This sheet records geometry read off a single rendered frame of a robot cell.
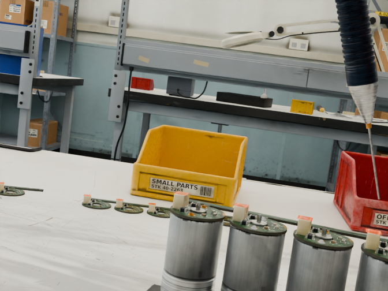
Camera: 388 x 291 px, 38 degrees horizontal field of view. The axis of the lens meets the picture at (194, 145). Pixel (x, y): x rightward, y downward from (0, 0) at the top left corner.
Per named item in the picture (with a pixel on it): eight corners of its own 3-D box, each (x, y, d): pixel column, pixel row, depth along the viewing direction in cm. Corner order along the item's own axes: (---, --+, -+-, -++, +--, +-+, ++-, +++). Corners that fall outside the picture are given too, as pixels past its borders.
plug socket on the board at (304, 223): (314, 238, 23) (316, 222, 23) (293, 233, 24) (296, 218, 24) (316, 233, 24) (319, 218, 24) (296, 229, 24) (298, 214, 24)
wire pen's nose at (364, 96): (348, 123, 21) (342, 85, 21) (375, 118, 21) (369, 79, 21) (361, 127, 20) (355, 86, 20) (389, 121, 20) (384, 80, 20)
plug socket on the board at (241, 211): (249, 224, 24) (250, 209, 24) (230, 220, 24) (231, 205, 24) (253, 220, 25) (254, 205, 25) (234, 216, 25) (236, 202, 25)
